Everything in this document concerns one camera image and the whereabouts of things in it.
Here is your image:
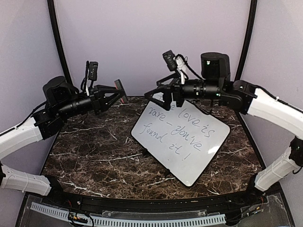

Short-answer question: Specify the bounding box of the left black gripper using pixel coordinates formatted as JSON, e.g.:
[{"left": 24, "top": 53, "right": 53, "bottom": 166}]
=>
[{"left": 57, "top": 84, "right": 125, "bottom": 120}]

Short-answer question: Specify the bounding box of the red whiteboard eraser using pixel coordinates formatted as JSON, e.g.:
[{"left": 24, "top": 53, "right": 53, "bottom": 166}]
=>
[{"left": 114, "top": 79, "right": 128, "bottom": 104}]

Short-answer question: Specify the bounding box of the white whiteboard black frame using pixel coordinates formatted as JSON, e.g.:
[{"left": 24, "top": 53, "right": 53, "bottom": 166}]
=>
[{"left": 131, "top": 101, "right": 231, "bottom": 187}]

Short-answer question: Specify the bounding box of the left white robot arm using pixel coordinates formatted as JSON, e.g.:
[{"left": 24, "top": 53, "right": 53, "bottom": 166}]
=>
[{"left": 0, "top": 76, "right": 127, "bottom": 206}]

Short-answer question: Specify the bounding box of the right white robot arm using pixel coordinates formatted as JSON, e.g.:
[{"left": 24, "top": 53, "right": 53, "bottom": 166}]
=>
[{"left": 144, "top": 50, "right": 303, "bottom": 205}]

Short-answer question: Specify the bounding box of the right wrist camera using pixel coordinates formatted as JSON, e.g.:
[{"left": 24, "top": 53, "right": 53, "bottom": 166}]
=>
[{"left": 162, "top": 50, "right": 188, "bottom": 85}]

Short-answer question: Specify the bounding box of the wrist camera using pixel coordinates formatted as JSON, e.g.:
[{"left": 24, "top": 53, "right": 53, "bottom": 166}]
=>
[
  {"left": 162, "top": 50, "right": 188, "bottom": 85},
  {"left": 80, "top": 61, "right": 98, "bottom": 95}
]

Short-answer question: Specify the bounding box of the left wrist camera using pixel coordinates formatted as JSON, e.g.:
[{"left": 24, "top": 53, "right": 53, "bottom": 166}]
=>
[{"left": 80, "top": 61, "right": 98, "bottom": 95}]

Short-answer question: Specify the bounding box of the left black frame post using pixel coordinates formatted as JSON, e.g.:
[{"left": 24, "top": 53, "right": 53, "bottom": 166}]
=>
[{"left": 47, "top": 0, "right": 73, "bottom": 85}]

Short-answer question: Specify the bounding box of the black frame post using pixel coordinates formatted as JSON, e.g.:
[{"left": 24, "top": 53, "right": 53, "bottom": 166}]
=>
[
  {"left": 47, "top": 0, "right": 73, "bottom": 85},
  {"left": 235, "top": 0, "right": 258, "bottom": 80}
]

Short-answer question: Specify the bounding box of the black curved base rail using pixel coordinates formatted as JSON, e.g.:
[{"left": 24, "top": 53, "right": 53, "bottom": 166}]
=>
[{"left": 42, "top": 184, "right": 282, "bottom": 216}]

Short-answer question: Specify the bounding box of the right black frame post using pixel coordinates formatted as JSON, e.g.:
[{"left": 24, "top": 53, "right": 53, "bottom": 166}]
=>
[{"left": 235, "top": 0, "right": 258, "bottom": 80}]

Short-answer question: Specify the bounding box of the grey slotted cable duct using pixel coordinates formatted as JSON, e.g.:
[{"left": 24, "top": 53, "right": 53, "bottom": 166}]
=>
[{"left": 30, "top": 202, "right": 226, "bottom": 227}]

